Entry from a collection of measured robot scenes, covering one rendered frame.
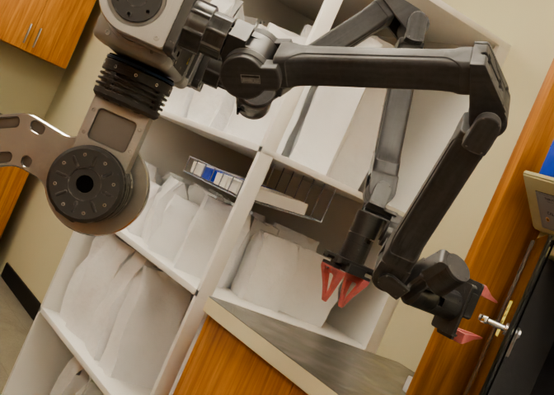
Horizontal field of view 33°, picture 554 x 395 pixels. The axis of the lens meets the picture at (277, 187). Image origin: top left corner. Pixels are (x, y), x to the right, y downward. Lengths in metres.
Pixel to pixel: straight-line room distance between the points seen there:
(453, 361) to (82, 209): 0.87
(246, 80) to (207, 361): 1.10
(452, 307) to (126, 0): 0.80
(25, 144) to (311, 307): 1.36
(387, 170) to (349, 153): 1.06
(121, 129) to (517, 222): 0.88
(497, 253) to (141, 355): 1.41
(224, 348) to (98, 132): 0.81
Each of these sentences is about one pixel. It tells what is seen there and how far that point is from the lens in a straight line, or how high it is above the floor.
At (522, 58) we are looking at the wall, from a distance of 3.00.
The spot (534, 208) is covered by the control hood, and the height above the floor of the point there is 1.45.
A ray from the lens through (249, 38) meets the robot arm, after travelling 1.51.
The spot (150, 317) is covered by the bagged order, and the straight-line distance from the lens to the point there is 3.05.
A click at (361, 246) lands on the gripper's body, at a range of 1.92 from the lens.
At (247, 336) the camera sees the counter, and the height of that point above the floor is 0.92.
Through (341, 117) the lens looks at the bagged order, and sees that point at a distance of 2.83.
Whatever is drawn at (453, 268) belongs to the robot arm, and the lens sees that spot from 1.66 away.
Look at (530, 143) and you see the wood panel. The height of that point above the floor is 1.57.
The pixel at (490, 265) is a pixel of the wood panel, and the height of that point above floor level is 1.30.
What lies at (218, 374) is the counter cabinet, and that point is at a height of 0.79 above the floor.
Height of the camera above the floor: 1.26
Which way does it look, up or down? level
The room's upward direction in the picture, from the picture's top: 24 degrees clockwise
